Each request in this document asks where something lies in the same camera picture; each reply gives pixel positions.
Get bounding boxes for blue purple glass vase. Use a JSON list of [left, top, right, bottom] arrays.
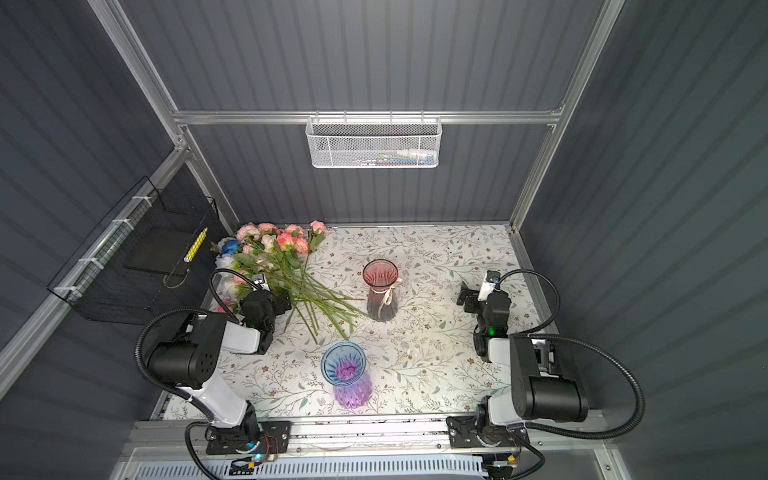
[[321, 341, 373, 410]]

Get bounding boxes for red glass vase with ribbon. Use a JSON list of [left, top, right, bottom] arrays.
[[362, 259, 399, 322]]

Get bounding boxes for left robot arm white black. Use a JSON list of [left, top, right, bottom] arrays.
[[142, 290, 291, 462]]

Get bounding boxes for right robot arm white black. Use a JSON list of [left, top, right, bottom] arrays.
[[446, 281, 589, 449]]

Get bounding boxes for bunch of artificial flowers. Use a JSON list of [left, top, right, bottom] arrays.
[[211, 220, 364, 341]]

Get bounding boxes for floral table cloth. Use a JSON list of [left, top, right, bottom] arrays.
[[217, 225, 539, 417]]

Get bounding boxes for yellow marker pen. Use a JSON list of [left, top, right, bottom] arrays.
[[183, 227, 208, 264]]

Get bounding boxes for items in white basket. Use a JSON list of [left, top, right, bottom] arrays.
[[354, 149, 439, 168]]

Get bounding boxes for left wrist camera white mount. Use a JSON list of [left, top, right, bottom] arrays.
[[251, 273, 269, 290]]

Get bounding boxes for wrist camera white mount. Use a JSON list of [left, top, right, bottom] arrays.
[[477, 270, 501, 302], [251, 273, 269, 290]]

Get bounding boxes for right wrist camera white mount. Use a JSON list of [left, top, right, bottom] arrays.
[[477, 270, 501, 302]]

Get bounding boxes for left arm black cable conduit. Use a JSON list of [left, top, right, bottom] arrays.
[[134, 268, 265, 480]]

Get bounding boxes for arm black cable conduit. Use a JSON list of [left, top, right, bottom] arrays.
[[497, 268, 646, 480], [134, 268, 265, 480]]

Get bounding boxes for black wire mesh basket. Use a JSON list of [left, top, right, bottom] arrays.
[[47, 173, 225, 325]]

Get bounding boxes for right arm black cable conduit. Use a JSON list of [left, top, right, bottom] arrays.
[[497, 268, 646, 480]]

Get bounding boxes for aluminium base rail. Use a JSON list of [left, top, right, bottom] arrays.
[[110, 410, 631, 480]]

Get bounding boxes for white wire mesh basket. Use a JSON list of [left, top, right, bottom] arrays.
[[305, 117, 443, 169]]

